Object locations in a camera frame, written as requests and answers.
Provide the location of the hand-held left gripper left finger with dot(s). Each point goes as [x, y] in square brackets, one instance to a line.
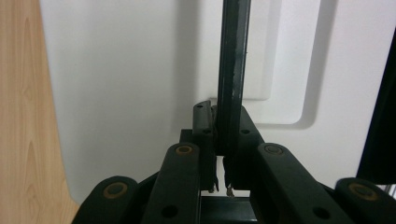
[204, 124]

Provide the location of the white plastic storage box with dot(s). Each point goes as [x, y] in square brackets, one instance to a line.
[124, 77]

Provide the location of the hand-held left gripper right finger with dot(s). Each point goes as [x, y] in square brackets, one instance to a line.
[246, 137]

